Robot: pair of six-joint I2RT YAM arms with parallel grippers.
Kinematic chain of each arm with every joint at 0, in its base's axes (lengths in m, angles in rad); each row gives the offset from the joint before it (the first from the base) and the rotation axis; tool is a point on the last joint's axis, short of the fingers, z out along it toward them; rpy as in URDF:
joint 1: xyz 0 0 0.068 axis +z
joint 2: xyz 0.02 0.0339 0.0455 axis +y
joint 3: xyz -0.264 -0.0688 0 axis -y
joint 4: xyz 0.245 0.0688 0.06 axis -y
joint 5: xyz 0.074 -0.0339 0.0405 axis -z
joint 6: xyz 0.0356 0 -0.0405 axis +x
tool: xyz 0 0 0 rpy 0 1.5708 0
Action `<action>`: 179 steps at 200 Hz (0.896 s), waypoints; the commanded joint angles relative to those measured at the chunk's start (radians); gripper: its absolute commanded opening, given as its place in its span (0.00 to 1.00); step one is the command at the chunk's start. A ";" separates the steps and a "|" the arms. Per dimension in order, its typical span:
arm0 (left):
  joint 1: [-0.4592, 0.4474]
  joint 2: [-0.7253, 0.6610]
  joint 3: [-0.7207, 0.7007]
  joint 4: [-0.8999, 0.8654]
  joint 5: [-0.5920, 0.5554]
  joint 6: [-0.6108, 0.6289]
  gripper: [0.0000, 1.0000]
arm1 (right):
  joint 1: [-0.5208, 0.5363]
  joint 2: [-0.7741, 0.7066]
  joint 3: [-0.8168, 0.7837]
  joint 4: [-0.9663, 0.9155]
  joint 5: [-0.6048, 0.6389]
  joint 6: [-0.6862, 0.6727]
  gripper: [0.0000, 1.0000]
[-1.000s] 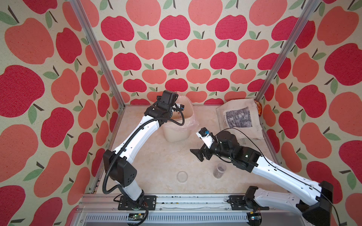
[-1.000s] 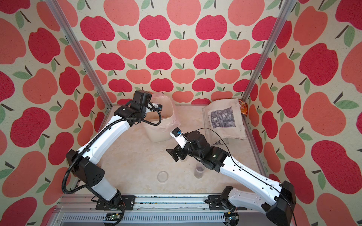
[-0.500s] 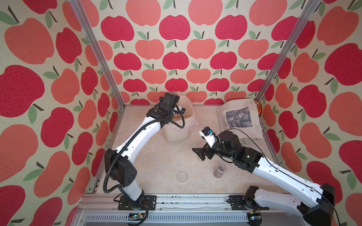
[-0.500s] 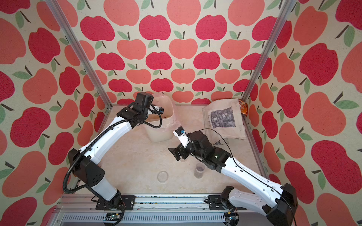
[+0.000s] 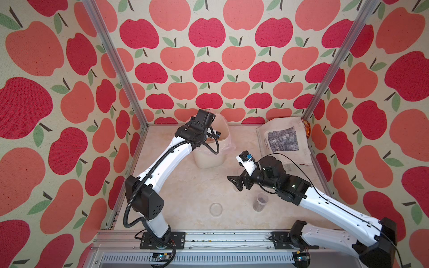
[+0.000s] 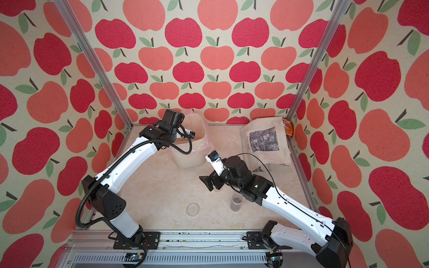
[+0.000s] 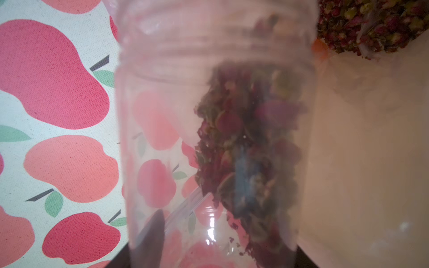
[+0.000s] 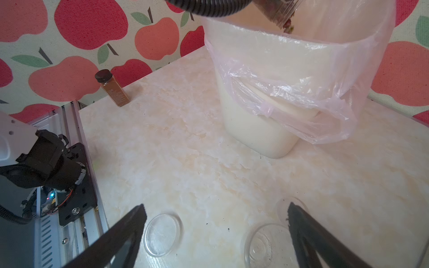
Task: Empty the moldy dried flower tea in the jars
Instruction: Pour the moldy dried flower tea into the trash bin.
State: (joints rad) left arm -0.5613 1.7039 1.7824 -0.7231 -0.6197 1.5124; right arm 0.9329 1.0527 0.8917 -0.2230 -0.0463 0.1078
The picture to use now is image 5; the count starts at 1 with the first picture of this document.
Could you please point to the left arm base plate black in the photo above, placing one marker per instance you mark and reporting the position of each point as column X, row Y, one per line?
column 175, row 239

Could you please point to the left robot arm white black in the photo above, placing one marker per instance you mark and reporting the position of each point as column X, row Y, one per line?
column 144, row 204

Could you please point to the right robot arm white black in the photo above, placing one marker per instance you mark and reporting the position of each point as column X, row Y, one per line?
column 372, row 241

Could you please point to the right clear jar of rosebuds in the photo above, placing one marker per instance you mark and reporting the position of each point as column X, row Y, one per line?
column 260, row 202

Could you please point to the pink plastic bin liner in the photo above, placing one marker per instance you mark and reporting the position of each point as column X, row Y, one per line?
column 225, row 140

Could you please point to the white Monet tote bag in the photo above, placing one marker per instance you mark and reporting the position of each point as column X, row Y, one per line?
column 285, row 136

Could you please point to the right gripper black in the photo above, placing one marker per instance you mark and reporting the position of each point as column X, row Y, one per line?
column 238, row 181

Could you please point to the aluminium front rail frame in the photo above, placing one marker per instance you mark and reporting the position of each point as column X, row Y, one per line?
column 210, row 249

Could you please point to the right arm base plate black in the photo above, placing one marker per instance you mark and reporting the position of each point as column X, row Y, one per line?
column 287, row 241

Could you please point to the right aluminium corner post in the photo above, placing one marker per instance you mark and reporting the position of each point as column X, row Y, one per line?
column 362, row 18

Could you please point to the left aluminium corner post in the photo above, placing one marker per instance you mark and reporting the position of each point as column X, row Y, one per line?
column 101, row 28

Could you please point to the orange snack packet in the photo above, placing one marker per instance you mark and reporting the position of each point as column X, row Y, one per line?
column 307, row 127

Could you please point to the aluminium corner post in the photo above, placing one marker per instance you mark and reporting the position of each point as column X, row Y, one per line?
column 101, row 28
column 362, row 18

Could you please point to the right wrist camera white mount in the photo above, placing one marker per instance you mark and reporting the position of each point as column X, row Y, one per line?
column 247, row 161

